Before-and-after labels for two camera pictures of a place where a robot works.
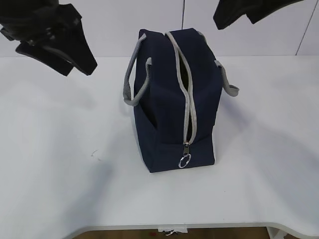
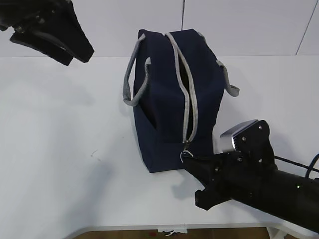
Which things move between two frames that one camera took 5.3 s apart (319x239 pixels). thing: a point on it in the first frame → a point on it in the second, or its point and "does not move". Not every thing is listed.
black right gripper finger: (228, 11) → (254, 159)
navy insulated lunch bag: (174, 81) does not move
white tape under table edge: (183, 230) does not move
